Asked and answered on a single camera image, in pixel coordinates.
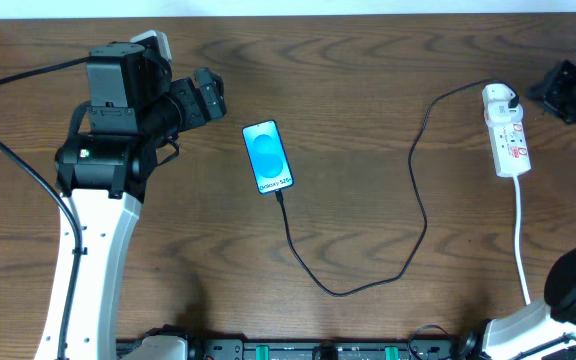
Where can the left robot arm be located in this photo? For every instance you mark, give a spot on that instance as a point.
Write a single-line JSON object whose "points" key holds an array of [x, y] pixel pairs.
{"points": [[135, 108]]}

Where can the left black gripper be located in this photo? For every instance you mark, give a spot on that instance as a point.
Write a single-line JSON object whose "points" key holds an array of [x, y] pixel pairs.
{"points": [[188, 105]]}

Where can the white USB charger plug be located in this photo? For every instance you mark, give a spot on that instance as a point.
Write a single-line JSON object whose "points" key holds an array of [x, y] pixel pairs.
{"points": [[498, 113]]}

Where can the blue Galaxy smartphone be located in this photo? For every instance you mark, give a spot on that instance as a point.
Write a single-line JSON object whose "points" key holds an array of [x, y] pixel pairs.
{"points": [[267, 157]]}

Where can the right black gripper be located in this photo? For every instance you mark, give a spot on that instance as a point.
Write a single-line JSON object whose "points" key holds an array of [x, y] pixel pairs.
{"points": [[554, 87]]}

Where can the white power strip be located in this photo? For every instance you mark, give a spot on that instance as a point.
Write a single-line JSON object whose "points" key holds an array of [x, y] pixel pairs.
{"points": [[508, 143]]}

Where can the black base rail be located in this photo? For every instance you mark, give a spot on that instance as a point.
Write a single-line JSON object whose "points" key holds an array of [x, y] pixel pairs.
{"points": [[232, 349]]}

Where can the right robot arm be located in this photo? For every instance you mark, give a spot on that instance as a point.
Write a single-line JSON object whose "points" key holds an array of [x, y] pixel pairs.
{"points": [[546, 326]]}

